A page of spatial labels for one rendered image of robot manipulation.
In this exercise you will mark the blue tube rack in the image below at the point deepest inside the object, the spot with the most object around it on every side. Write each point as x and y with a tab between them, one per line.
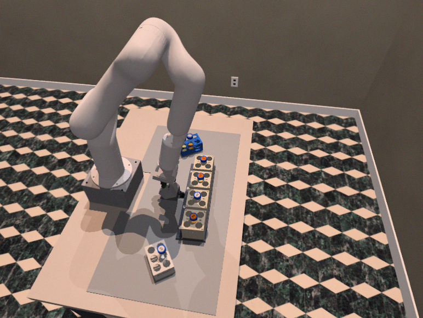
197	146

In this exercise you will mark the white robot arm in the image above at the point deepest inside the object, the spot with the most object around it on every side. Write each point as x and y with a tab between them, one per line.
95	117

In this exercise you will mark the grey tube rack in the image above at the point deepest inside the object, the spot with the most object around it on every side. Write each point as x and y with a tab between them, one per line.
160	267

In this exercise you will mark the grey bench mat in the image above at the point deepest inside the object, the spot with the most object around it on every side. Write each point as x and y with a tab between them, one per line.
124	271

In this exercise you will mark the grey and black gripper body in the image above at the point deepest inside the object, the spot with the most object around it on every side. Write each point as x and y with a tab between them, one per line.
175	171

